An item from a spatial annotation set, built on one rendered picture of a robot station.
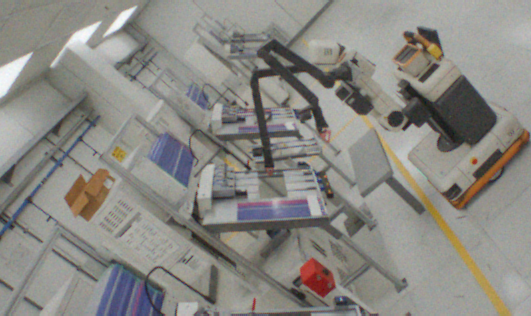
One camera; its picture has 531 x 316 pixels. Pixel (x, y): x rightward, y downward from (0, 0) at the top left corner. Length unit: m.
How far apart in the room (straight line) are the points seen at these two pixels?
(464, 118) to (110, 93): 4.39
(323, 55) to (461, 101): 0.84
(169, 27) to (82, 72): 4.77
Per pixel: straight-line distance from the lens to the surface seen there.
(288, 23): 10.48
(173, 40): 10.59
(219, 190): 2.91
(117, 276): 1.84
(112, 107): 6.09
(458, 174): 2.94
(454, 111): 2.82
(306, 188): 3.01
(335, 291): 2.47
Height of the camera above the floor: 1.98
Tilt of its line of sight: 18 degrees down
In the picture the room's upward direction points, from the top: 50 degrees counter-clockwise
